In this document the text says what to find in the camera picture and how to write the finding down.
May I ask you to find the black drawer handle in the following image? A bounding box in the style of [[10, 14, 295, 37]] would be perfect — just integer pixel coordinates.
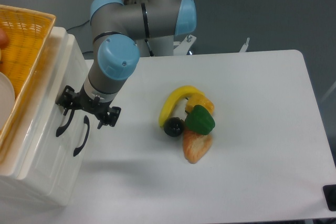
[[73, 115, 90, 157], [56, 110, 75, 137]]

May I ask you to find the black top drawer handle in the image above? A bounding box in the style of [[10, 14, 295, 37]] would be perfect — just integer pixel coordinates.
[[56, 110, 75, 137]]

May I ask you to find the yellow woven basket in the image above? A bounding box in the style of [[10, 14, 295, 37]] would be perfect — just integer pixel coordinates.
[[1, 5, 56, 149]]

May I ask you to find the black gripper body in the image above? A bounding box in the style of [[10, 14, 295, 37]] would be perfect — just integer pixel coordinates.
[[75, 89, 111, 118]]

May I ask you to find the black lower drawer handle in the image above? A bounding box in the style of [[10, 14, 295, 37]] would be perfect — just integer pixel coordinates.
[[73, 115, 90, 157]]

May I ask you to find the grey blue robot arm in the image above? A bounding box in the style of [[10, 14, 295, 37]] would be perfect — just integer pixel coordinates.
[[56, 0, 197, 126]]

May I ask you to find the white table frame bracket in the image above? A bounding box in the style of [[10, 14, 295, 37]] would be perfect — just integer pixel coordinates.
[[239, 37, 250, 52]]

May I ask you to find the orange toy strawberry slice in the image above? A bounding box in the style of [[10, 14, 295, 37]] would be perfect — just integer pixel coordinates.
[[182, 128, 213, 164]]

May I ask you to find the yellow toy banana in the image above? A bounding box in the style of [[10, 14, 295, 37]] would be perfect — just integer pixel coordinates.
[[158, 86, 205, 127]]

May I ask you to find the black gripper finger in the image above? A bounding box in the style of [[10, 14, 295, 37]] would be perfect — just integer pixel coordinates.
[[97, 106, 121, 129], [55, 85, 80, 115]]

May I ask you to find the black corner device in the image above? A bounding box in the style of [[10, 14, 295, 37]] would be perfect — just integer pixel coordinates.
[[322, 185, 336, 211]]

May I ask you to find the green toy pepper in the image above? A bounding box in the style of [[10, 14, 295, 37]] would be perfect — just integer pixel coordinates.
[[185, 105, 216, 135]]

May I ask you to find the white drawer cabinet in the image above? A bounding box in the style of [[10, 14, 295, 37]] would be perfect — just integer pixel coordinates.
[[1, 27, 88, 206]]

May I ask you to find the red toy apple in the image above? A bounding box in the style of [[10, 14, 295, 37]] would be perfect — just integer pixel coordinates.
[[0, 28, 9, 48]]

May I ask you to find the black toy plum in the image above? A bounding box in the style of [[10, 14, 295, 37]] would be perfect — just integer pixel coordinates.
[[163, 117, 184, 137]]

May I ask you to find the white plate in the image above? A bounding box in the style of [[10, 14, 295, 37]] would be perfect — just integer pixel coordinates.
[[0, 72, 15, 130]]

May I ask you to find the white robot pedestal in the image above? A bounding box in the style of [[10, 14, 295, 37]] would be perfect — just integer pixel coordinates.
[[135, 36, 174, 57]]

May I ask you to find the black cable on floor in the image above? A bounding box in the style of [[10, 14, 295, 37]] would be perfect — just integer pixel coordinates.
[[65, 20, 92, 54]]

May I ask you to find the orange toy pepper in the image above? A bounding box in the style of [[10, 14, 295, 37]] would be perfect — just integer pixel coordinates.
[[185, 93, 215, 114]]

